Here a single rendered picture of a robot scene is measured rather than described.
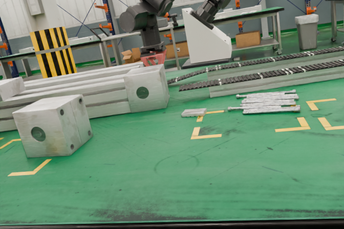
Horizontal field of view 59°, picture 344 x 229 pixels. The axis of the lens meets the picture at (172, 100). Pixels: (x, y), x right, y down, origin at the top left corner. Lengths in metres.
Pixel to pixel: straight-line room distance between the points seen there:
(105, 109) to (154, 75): 0.15
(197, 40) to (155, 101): 0.61
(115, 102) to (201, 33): 0.64
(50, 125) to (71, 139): 0.05
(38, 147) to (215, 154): 0.34
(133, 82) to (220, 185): 0.42
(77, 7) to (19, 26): 2.02
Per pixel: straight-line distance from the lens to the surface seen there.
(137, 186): 0.44
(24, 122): 0.64
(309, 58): 1.00
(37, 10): 4.23
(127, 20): 0.89
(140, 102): 0.76
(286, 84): 0.79
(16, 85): 0.94
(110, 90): 0.78
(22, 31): 10.56
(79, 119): 0.64
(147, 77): 0.74
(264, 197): 0.38
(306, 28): 5.75
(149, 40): 0.94
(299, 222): 0.35
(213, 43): 1.31
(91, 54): 9.44
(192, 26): 1.31
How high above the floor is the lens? 1.00
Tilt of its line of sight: 15 degrees down
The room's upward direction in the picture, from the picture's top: 11 degrees counter-clockwise
